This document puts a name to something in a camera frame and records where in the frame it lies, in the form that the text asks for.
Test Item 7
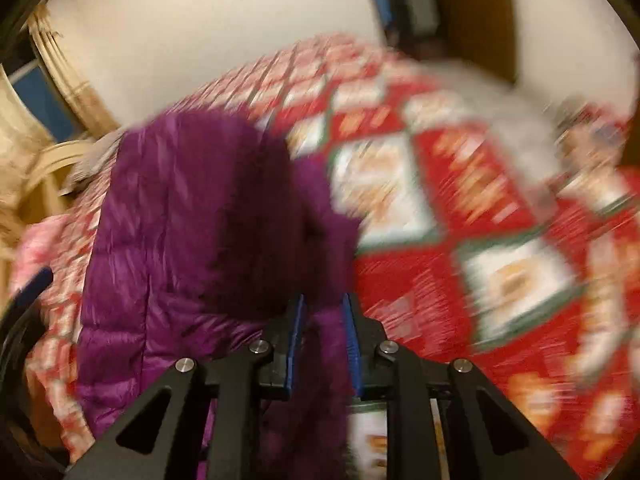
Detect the purple quilted down jacket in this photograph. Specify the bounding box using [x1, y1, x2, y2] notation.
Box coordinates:
[77, 110, 358, 479]

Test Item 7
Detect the pink pillow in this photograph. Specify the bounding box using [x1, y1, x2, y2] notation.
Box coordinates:
[9, 214, 67, 295]

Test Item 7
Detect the cream wooden headboard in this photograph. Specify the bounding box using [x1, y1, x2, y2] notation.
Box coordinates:
[1, 140, 93, 260]

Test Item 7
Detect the beige patterned left curtain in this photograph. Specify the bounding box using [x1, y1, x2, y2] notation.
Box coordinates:
[0, 66, 51, 212]

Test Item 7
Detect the beige patterned curtain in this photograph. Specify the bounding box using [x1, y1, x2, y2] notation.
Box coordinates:
[0, 66, 51, 212]
[27, 3, 119, 139]

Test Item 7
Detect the red patchwork bear bedspread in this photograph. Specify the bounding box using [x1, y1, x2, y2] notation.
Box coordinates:
[30, 36, 639, 479]

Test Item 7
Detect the beige patterned right curtain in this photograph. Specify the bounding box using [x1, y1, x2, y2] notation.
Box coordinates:
[27, 3, 119, 139]

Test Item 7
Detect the dark window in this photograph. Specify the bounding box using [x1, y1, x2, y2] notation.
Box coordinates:
[9, 61, 77, 142]

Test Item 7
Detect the brown wooden door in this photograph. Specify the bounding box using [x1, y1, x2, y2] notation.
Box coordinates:
[436, 0, 516, 84]

